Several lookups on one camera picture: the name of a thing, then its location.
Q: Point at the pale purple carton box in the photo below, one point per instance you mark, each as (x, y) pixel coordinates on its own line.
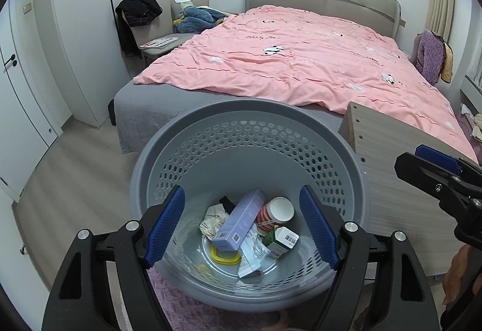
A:
(241, 222)

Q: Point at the cream paper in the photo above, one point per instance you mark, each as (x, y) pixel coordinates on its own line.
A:
(212, 222)

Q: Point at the white wardrobe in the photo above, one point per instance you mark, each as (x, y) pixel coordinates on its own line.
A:
(83, 33)

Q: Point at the red and white paper cup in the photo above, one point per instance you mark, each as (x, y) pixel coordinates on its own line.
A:
(280, 208)

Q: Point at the beige cloth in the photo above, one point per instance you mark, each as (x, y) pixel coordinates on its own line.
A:
(477, 127)

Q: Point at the pink printed duvet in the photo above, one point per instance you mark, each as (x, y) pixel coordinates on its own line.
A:
(301, 63)

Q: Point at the blue blanket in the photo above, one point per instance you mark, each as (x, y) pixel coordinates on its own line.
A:
(199, 20)

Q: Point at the purple rug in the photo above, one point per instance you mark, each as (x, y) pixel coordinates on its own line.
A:
(180, 301)

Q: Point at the white door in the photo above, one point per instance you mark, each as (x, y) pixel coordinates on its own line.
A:
(26, 109)

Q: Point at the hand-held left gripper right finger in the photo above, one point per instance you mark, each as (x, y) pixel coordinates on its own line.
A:
(318, 225)

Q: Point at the black clothes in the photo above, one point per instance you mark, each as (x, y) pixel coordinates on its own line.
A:
(137, 11)

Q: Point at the yellow plastic lid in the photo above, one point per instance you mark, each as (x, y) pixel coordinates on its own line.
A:
(216, 258)

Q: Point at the yellow cloth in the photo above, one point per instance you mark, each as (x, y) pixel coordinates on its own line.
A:
(448, 63)

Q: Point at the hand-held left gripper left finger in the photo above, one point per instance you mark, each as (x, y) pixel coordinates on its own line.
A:
(165, 225)

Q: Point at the purple quilted jacket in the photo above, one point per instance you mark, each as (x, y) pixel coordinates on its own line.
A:
(431, 56)

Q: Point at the torn green and white carton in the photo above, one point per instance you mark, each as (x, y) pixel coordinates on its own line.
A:
(282, 240)

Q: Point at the magazine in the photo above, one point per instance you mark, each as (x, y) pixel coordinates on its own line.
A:
(160, 43)

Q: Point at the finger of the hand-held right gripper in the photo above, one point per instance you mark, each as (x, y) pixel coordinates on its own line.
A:
(438, 158)
(418, 171)

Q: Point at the grey perforated plastic basket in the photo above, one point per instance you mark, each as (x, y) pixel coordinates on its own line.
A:
(188, 150)

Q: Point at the light blue plastic packet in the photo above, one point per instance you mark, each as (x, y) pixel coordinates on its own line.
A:
(252, 259)

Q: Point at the person's right forearm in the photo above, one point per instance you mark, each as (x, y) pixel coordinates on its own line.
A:
(457, 270)

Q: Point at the grey window ledge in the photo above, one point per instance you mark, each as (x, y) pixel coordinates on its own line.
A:
(472, 88)

